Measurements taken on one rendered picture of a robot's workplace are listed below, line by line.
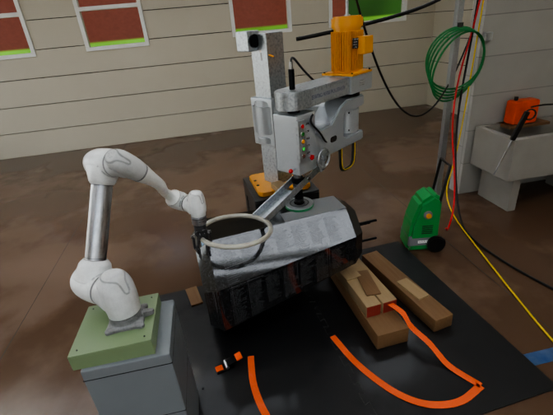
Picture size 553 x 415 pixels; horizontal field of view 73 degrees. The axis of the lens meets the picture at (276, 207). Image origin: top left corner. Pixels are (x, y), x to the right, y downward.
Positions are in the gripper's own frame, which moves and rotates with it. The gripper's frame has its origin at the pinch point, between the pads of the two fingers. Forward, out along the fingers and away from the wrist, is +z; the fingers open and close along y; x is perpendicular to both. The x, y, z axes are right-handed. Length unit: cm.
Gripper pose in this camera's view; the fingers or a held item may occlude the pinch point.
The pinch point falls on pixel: (203, 252)
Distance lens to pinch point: 243.9
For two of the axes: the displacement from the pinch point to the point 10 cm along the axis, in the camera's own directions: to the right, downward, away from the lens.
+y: 8.4, -2.5, 4.7
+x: -5.3, -3.3, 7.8
